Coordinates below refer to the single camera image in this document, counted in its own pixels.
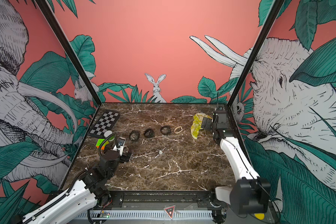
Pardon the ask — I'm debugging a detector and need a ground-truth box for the red triangle warning sticker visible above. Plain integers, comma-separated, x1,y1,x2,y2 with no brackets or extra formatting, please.
163,205,175,219

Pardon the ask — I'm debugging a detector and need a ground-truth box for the black left frame post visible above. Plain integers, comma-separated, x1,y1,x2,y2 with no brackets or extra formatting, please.
35,0,102,107

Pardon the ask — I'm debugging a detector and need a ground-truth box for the colourful rubik's cube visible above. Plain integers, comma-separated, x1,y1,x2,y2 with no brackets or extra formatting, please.
96,139,110,150

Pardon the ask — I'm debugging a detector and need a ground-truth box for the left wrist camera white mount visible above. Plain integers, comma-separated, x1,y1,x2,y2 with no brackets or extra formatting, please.
117,137,126,156

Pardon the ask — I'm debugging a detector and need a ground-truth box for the green white cylinder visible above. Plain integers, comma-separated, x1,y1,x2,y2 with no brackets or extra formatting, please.
104,130,113,138

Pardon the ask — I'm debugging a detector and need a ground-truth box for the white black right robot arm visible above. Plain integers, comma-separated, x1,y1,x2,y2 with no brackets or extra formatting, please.
201,109,271,215

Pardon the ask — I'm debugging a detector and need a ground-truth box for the white slotted cable duct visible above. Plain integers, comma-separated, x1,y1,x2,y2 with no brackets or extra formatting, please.
90,210,213,220

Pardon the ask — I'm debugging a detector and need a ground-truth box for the black white checkerboard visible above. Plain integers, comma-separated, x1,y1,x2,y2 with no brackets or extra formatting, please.
89,110,120,138

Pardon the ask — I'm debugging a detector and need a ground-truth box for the black front mounting rail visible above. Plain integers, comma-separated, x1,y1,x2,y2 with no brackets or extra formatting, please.
43,191,269,209

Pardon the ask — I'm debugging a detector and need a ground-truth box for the black right frame post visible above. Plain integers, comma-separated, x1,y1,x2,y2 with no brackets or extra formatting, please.
227,0,284,109

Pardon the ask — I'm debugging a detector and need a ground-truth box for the black corrugated left cable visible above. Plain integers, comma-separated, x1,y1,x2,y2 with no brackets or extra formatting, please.
97,133,118,157

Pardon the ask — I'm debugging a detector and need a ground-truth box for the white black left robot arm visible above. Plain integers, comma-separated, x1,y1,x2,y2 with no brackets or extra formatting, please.
9,134,132,224

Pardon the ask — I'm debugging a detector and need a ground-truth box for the yellow green patterned towel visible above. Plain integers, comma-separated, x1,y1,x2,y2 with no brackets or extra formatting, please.
190,113,212,140

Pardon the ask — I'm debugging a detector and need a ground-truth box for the yellow round button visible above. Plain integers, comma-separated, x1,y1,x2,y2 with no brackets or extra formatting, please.
254,213,265,220

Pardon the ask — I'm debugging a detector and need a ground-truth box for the black frame post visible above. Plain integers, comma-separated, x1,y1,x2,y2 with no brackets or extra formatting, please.
35,0,102,107
227,0,284,109

